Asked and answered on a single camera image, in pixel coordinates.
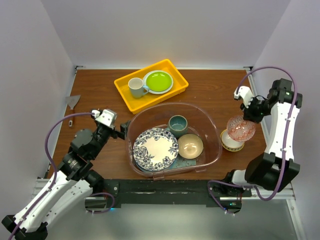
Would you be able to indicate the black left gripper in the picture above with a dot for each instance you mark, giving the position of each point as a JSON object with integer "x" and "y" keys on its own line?
{"x": 122, "y": 133}

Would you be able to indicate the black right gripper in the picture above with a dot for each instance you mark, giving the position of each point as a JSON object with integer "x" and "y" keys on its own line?
{"x": 248, "y": 114}

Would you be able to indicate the red patterned bowl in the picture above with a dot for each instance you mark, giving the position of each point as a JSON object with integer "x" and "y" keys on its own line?
{"x": 240, "y": 130}

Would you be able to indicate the dark blue patterned plate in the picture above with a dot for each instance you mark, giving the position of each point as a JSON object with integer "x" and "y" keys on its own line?
{"x": 154, "y": 145}

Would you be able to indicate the teal glazed ceramic mug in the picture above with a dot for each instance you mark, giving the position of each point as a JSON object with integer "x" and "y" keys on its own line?
{"x": 177, "y": 125}

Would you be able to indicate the dark green lettered plate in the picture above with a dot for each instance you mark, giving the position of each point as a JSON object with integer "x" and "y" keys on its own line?
{"x": 155, "y": 166}

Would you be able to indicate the beige bowl with black rim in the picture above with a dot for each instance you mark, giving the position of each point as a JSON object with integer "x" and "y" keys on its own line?
{"x": 190, "y": 146}

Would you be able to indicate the mint divided rectangular plate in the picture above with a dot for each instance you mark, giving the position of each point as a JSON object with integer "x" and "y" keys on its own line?
{"x": 181, "y": 162}

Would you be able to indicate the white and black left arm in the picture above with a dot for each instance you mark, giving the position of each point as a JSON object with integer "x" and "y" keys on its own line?
{"x": 72, "y": 180}

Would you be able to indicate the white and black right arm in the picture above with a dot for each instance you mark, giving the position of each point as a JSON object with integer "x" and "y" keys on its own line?
{"x": 275, "y": 168}

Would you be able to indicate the clear plastic bin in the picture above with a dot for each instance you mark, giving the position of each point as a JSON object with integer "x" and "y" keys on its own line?
{"x": 158, "y": 116}

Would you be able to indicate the yellow plastic tray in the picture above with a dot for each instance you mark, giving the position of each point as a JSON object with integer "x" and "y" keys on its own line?
{"x": 136, "y": 105}

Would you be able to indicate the grey triangular scraper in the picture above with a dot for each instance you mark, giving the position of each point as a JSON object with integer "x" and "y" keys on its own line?
{"x": 71, "y": 102}

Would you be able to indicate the yellow patterned bowl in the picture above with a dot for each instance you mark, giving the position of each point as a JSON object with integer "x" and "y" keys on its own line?
{"x": 230, "y": 144}

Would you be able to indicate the green plate white rim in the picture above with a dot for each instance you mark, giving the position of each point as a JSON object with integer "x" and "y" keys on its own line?
{"x": 158, "y": 81}

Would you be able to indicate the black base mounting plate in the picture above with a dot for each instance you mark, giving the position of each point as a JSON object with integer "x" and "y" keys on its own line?
{"x": 174, "y": 192}

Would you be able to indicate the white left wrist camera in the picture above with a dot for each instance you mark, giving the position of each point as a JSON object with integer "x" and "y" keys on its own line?
{"x": 107, "y": 117}

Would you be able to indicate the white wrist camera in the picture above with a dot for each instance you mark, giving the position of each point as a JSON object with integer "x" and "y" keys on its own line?
{"x": 245, "y": 94}
{"x": 107, "y": 117}

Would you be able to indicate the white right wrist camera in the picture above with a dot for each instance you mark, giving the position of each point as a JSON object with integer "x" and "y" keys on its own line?
{"x": 245, "y": 94}

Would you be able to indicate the white mug blue handle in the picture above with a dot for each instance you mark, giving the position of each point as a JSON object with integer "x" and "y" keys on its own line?
{"x": 137, "y": 87}

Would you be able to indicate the aluminium table frame rail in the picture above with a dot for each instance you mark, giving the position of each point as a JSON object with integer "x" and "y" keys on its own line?
{"x": 290, "y": 199}

